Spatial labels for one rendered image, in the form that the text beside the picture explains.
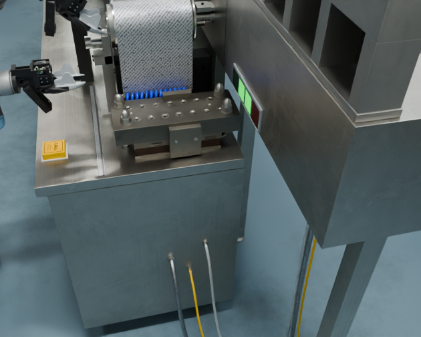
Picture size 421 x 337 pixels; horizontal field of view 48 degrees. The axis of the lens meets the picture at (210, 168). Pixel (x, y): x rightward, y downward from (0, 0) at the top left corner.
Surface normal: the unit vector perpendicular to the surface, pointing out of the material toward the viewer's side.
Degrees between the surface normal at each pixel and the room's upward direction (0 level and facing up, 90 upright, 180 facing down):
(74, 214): 90
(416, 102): 0
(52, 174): 0
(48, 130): 0
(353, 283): 90
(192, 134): 90
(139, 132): 90
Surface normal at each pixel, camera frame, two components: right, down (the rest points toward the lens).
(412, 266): 0.03, -0.76
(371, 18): -0.97, 0.14
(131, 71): 0.24, 0.64
